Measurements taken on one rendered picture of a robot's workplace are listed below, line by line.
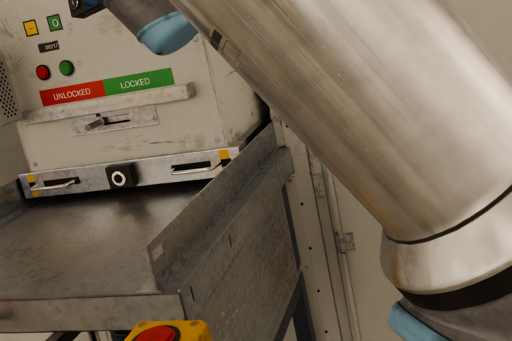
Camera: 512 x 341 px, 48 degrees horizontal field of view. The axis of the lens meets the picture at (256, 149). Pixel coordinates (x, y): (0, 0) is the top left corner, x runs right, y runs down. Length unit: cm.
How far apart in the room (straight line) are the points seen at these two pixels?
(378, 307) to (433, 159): 123
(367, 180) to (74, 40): 103
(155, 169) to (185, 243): 38
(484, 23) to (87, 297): 92
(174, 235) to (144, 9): 32
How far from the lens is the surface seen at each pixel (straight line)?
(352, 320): 156
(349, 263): 146
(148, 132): 124
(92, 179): 132
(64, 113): 128
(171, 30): 79
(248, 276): 110
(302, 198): 143
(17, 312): 95
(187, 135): 120
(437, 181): 30
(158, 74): 120
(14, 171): 164
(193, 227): 91
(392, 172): 30
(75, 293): 89
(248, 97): 134
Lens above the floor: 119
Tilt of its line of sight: 14 degrees down
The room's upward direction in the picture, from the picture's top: 12 degrees counter-clockwise
